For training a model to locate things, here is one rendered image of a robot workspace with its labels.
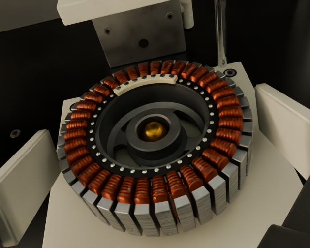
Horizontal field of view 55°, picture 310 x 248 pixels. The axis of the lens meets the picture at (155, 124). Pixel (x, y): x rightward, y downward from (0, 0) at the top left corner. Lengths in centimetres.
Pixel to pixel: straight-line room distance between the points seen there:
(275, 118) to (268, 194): 4
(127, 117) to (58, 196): 7
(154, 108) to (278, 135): 8
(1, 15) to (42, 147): 28
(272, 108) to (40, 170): 13
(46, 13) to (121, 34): 17
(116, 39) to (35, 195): 16
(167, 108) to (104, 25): 10
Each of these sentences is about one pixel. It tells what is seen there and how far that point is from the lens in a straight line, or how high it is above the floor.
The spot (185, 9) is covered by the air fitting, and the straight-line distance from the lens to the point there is 28.
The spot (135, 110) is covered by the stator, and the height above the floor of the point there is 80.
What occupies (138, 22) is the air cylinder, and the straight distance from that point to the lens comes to 27.
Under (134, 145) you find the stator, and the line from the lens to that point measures 17.
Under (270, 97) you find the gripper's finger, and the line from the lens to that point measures 17.
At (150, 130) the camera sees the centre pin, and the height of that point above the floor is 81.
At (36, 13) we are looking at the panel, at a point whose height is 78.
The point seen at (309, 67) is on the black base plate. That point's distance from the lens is 27.
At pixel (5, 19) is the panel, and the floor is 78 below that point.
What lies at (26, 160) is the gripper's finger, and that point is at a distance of 17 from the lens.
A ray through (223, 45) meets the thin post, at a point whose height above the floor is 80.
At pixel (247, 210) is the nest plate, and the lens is 17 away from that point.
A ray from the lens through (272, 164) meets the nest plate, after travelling 19.
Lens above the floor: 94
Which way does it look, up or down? 48 degrees down
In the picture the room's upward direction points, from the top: 16 degrees counter-clockwise
